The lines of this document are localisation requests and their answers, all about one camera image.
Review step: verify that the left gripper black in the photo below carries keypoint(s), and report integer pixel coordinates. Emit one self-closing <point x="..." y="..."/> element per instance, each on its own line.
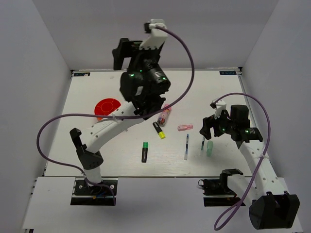
<point x="130" y="49"/>

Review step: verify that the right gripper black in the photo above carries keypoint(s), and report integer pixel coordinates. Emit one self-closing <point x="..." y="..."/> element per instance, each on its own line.
<point x="210" y="122"/>

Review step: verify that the yellow capped black highlighter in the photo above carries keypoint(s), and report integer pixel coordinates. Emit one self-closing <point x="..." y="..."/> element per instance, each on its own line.
<point x="159" y="131"/>

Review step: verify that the green capped black highlighter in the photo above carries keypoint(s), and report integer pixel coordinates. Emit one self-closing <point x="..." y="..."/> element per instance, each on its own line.
<point x="144" y="152"/>

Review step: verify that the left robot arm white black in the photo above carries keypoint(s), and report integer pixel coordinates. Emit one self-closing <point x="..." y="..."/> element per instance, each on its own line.
<point x="141" y="86"/>

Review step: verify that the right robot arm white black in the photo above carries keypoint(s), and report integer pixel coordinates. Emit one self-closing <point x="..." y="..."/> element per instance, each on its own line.
<point x="271" y="206"/>

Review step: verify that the green gel pen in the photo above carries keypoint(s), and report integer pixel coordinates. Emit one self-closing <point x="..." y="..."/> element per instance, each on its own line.
<point x="202" y="146"/>

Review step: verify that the pink translucent eraser case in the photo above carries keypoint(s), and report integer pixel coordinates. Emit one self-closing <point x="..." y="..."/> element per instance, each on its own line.
<point x="184" y="127"/>

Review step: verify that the blue gel pen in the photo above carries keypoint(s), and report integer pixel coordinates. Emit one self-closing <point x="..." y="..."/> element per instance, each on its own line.
<point x="186" y="147"/>

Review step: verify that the right blue table label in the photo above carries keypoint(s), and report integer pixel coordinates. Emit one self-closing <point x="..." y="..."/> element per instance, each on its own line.
<point x="227" y="72"/>

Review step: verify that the blue table label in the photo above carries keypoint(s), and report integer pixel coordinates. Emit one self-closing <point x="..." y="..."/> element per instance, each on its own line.
<point x="227" y="72"/>
<point x="81" y="74"/>

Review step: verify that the pink capped clear marker tube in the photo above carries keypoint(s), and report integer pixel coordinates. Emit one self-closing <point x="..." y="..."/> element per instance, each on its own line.
<point x="163" y="117"/>

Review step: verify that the left blue table label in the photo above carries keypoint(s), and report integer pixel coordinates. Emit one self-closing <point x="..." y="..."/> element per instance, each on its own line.
<point x="81" y="74"/>

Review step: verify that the red round pen holder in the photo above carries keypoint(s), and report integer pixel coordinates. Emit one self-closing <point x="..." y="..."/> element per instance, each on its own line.
<point x="106" y="106"/>

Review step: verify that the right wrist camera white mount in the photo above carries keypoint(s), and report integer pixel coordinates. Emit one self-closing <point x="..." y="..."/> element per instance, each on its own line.
<point x="218" y="106"/>

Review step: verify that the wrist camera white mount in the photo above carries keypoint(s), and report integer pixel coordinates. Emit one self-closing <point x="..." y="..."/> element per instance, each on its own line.
<point x="156" y="37"/>
<point x="218" y="106"/>

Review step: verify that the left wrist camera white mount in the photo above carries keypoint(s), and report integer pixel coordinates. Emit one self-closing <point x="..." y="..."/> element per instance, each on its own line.
<point x="156" y="37"/>

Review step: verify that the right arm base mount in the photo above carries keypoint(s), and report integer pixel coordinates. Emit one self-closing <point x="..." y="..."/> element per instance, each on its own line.
<point x="216" y="196"/>

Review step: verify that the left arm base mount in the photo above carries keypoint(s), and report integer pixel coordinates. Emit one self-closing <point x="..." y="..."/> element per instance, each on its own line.
<point x="84" y="195"/>

